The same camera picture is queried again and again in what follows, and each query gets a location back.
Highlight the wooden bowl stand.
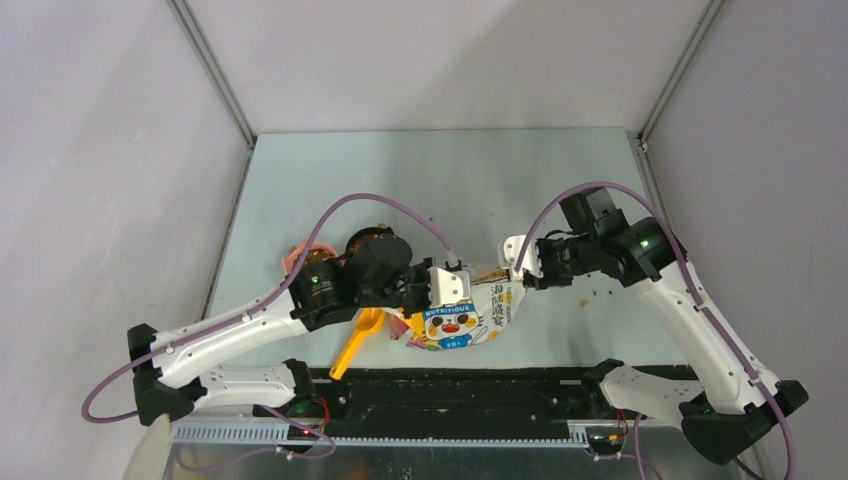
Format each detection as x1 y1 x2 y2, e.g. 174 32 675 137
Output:
338 223 393 265

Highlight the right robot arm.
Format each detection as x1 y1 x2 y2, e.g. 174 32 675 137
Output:
507 181 809 477

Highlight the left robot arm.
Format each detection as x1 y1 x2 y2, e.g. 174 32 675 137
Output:
127 228 435 426

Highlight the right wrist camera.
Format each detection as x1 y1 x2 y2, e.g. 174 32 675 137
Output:
496 235 543 282

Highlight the pink cat bowl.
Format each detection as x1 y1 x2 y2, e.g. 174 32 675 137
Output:
282 241 338 275

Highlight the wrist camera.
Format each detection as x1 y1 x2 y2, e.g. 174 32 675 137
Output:
496 235 543 282
427 260 472 308

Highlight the black pet bowl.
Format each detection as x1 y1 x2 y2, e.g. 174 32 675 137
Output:
345 225 398 265

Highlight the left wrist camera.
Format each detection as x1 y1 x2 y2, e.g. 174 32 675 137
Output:
427 260 472 308

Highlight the kibble in pink bowl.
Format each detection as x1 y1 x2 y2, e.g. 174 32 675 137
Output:
305 245 336 263

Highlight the yellow plastic scoop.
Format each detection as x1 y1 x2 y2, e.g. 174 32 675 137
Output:
329 308 387 380

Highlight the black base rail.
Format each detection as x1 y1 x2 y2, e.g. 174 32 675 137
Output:
278 367 635 442

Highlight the kibble in black bowl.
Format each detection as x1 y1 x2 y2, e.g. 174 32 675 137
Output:
346 235 372 255

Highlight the aluminium frame rail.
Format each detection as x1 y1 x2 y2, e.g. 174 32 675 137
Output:
152 377 757 452

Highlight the cat food bag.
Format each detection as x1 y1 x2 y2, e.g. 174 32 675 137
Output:
389 264 526 352

